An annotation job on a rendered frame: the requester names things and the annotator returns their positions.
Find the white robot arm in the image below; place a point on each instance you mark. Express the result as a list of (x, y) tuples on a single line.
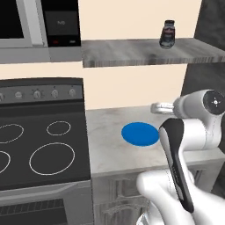
[(164, 193)]

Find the grey wooden shelf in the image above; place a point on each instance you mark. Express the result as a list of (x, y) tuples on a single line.
[(132, 52)]

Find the grey oven door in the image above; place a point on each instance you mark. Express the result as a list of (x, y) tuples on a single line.
[(44, 211)]

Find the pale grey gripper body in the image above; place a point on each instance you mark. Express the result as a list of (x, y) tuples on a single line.
[(159, 108)]

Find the blue round plate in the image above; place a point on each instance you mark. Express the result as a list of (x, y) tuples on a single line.
[(140, 134)]

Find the black hob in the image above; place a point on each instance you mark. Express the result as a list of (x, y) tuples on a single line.
[(44, 140)]

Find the grey hob knob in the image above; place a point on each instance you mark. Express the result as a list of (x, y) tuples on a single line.
[(54, 93), (72, 92), (18, 95), (1, 97), (37, 94)]

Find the microwave door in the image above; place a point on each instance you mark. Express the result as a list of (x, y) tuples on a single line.
[(17, 42)]

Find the dark condiment jar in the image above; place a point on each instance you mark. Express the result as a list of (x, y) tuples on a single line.
[(167, 33)]

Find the silver microwave oven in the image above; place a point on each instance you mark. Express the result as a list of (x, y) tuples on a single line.
[(63, 32)]

